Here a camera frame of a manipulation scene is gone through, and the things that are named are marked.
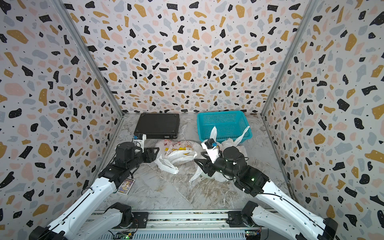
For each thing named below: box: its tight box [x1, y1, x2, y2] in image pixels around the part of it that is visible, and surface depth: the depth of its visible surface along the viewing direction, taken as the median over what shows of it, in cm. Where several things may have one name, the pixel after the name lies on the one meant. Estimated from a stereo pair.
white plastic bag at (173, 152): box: [154, 139, 203, 175], surface depth 83 cm
